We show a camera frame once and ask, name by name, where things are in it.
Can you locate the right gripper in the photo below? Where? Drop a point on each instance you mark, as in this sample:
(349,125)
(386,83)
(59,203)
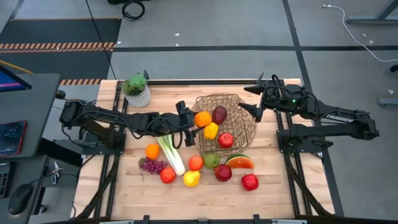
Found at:
(283,99)

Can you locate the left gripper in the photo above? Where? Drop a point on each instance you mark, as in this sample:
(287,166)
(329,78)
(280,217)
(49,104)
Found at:
(172,124)

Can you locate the orange fruit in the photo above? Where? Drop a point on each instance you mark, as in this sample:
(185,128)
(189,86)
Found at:
(203,119)
(152,152)

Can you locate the yellow bell pepper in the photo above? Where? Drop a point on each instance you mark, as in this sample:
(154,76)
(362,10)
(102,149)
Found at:
(211,131)

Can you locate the dark plum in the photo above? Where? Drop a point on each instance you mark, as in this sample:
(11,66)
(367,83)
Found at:
(219,115)

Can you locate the bright red apple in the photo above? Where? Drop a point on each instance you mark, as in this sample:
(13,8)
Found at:
(225,140)
(250,182)

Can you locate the red tomato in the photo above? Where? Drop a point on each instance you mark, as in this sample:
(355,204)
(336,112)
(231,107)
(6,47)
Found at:
(168,175)

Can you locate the yellow pear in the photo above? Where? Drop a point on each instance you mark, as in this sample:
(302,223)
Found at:
(191,179)

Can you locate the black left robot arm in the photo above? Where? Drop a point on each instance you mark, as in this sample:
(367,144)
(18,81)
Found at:
(102,115)

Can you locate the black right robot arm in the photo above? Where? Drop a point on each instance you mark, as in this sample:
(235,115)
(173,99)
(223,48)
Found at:
(342,116)

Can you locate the orange-red peach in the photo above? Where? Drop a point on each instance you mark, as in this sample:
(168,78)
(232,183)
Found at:
(195,163)

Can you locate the speckled green fruit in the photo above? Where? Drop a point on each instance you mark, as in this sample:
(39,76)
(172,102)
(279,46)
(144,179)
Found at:
(211,160)

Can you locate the purple grape bunch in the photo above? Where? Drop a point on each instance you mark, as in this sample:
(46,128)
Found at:
(152,166)

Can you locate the dark red apple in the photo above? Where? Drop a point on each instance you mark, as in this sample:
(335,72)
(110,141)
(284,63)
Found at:
(223,172)

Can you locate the succulent in patterned white pot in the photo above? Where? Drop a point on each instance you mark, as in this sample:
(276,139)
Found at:
(135,90)

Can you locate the watermelon slice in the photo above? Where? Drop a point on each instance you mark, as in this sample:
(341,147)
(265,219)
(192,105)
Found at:
(239,162)

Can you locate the black round knob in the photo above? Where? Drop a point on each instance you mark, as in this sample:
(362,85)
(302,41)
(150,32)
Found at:
(60,94)

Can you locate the grey block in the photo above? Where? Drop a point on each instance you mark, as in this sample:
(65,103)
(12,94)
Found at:
(388,102)

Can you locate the silver carabiner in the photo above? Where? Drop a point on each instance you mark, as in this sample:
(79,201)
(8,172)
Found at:
(56,172)

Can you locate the grey table leg base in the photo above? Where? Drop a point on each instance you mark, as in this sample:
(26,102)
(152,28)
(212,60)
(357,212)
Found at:
(373,20)

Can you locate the black caster wheel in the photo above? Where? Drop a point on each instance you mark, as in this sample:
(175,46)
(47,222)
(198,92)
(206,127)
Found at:
(395,68)

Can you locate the black hazard-striped floor mat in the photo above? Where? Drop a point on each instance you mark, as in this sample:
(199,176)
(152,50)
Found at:
(62,31)

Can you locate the dark grey desk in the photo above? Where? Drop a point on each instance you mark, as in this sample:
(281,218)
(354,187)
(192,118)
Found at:
(31,102)

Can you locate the red-edged tablet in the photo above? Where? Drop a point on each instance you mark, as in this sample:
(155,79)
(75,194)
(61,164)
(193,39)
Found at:
(12,138)

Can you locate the computer monitor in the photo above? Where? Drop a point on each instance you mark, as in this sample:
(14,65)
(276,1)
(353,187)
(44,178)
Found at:
(12,82)

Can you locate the black computer mouse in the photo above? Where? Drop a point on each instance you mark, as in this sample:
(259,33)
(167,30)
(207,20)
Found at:
(20,199)

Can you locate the black keyboard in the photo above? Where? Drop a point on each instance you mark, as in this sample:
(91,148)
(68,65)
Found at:
(3,180)

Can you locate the black aluminium table frame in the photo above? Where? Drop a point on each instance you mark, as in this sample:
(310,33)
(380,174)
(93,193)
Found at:
(168,82)

